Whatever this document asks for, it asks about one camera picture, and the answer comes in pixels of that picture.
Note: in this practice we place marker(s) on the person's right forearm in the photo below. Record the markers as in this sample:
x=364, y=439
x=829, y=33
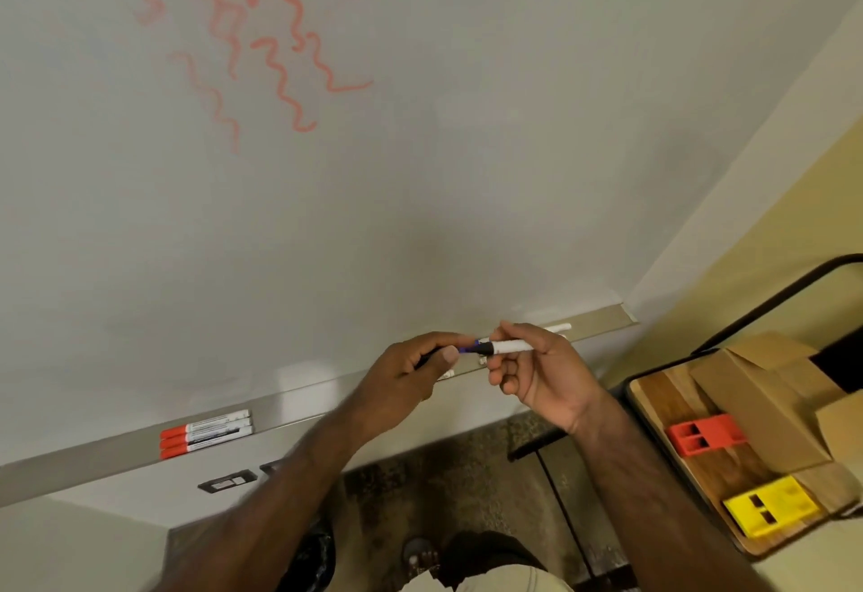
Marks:
x=661, y=517

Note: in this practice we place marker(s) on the black whiteboard marker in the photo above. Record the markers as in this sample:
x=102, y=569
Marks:
x=446, y=374
x=512, y=347

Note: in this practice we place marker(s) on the white whiteboard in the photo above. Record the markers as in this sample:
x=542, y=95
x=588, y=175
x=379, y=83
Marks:
x=472, y=173

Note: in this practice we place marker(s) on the person's black trousers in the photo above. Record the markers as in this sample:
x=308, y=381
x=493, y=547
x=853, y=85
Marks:
x=485, y=548

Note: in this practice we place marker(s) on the red whiteboard marker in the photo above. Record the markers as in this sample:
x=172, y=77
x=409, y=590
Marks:
x=172, y=454
x=172, y=434
x=172, y=444

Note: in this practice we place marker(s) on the person's left forearm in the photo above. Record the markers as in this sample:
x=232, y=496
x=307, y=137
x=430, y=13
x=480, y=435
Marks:
x=270, y=517

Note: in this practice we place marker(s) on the yellow plastic holder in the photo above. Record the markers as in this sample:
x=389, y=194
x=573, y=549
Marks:
x=782, y=500

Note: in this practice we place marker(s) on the red plastic holder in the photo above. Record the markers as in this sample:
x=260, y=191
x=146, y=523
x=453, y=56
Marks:
x=715, y=433

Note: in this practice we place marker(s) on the metal marker tray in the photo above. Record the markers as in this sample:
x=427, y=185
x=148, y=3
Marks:
x=81, y=463

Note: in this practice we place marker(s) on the person's right hand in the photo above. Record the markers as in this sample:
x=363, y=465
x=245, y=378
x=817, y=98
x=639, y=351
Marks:
x=553, y=382

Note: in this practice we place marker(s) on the black trash bin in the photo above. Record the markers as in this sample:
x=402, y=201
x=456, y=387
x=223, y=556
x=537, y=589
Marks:
x=310, y=558

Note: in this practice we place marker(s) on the brown cardboard box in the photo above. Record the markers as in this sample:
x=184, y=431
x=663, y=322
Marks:
x=755, y=403

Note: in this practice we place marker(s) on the black wall outlet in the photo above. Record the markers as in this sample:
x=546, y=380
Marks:
x=228, y=481
x=270, y=467

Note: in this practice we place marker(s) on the person's white striped shirt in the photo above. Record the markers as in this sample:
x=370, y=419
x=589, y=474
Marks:
x=499, y=581

